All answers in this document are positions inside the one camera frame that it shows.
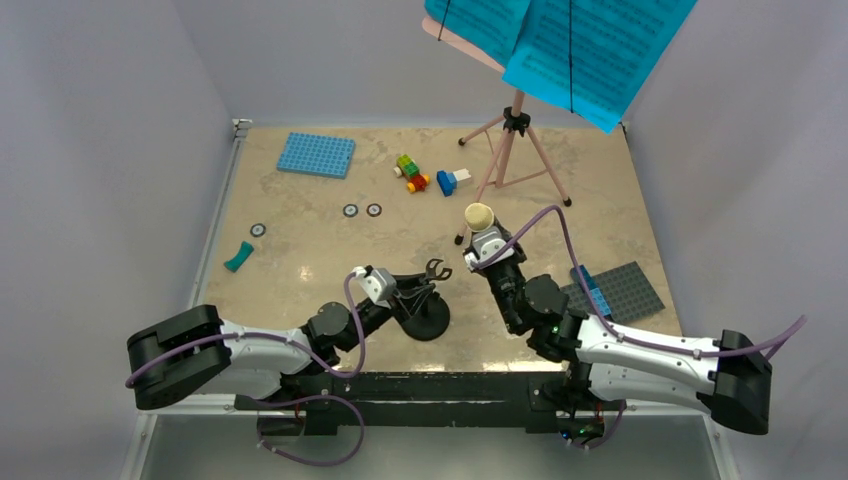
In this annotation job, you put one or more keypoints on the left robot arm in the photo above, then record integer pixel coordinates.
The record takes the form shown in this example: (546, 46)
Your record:
(199, 352)

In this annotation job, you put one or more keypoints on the aluminium frame rail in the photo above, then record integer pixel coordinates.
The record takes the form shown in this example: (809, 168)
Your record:
(144, 430)

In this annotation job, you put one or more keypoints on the round marker sticker left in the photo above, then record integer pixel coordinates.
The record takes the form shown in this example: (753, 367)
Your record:
(258, 230)

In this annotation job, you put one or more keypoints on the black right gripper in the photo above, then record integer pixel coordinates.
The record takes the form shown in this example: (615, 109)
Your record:
(518, 254)

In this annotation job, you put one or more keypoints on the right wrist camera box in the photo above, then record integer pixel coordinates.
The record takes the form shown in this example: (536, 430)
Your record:
(473, 254)

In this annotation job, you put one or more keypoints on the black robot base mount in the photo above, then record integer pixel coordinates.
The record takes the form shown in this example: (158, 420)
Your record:
(536, 402)

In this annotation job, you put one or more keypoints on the beige toy microphone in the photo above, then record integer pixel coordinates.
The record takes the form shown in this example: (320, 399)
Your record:
(479, 217)

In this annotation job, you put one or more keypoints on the blue sheet music page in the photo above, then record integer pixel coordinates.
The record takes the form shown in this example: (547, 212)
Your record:
(491, 25)
(591, 57)

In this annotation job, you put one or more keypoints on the blue bricks on grey plate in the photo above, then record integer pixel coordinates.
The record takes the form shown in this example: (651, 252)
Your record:
(587, 285)

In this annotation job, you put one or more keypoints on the light blue brick baseplate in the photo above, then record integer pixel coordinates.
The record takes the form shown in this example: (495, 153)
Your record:
(316, 155)

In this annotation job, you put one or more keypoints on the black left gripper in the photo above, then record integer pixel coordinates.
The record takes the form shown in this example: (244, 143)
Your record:
(397, 306)

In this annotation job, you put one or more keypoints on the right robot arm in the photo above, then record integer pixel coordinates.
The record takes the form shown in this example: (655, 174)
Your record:
(721, 377)

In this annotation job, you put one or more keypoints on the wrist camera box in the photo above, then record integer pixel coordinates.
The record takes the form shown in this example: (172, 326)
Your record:
(473, 254)
(378, 284)

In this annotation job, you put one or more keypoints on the round marker sticker right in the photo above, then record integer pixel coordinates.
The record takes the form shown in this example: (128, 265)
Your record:
(374, 210)

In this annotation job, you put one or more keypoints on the teal curved block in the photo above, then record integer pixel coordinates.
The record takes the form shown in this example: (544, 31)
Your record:
(245, 250)

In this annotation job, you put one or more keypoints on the pink music stand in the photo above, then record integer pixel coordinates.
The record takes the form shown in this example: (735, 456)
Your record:
(514, 120)

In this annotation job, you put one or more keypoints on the colourful toy brick car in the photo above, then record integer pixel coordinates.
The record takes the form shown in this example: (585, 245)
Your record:
(406, 168)

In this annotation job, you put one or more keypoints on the grey brick baseplate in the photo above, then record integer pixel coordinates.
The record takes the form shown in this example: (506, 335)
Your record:
(627, 290)

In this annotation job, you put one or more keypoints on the blue and white brick stack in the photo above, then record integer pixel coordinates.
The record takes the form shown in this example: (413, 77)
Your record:
(450, 181)

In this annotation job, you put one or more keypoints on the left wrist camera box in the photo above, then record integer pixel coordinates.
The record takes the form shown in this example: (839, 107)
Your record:
(378, 284)

